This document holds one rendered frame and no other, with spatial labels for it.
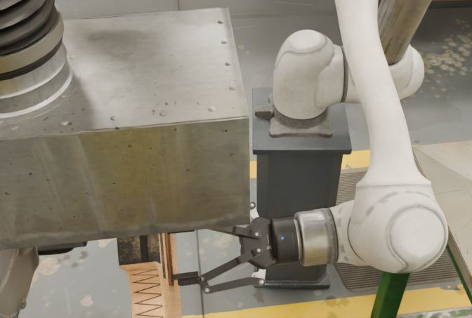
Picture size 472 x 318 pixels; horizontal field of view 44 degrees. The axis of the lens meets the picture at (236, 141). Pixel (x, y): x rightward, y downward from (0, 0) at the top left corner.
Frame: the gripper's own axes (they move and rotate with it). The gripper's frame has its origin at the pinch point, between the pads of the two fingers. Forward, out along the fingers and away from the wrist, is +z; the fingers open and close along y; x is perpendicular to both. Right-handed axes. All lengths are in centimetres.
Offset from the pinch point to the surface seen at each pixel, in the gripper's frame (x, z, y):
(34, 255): 12.1, 18.0, 0.7
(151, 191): 43.6, -1.6, 1.3
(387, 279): -64, -53, -7
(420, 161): -25, -53, 16
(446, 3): -144, -127, 114
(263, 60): -189, -44, 113
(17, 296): 18.5, 18.5, -5.0
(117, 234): 38.7, 2.4, -1.5
